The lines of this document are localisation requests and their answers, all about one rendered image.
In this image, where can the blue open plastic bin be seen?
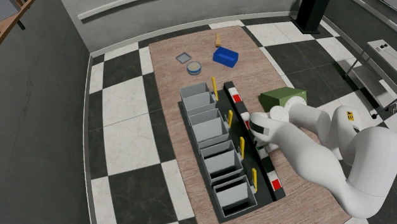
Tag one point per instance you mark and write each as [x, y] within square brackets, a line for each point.
[225, 57]

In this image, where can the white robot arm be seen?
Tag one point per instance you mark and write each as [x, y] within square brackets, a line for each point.
[372, 152]

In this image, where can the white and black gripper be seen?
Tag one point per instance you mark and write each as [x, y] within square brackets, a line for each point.
[259, 143]

